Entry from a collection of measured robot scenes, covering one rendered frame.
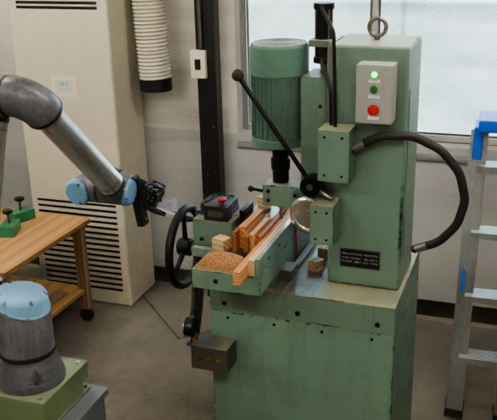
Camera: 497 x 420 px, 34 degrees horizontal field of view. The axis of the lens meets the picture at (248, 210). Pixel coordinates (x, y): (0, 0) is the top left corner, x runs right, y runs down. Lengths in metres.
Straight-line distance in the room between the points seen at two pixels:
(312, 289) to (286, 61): 0.68
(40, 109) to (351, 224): 0.94
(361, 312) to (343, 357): 0.17
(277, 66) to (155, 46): 1.52
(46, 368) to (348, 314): 0.87
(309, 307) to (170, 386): 1.22
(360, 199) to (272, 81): 0.43
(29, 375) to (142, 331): 1.67
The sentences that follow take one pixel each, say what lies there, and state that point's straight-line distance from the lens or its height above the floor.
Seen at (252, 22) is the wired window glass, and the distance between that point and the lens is 3.88.
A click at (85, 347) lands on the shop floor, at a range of 3.87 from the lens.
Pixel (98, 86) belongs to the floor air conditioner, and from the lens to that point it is 3.85.
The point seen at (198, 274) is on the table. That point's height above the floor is 0.88.
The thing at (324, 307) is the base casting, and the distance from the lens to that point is 2.41.
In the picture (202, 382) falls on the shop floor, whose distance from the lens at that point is 3.52.
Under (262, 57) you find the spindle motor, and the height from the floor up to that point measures 1.47.
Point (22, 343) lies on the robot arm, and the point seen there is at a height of 0.80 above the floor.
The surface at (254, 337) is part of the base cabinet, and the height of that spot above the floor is 0.63.
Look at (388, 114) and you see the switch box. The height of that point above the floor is 1.35.
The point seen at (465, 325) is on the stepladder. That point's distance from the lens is 3.21.
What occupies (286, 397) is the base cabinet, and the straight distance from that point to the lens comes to 2.61.
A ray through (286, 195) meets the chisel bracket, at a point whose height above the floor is 1.04.
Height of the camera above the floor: 1.88
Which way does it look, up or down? 20 degrees down
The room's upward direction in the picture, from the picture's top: 1 degrees counter-clockwise
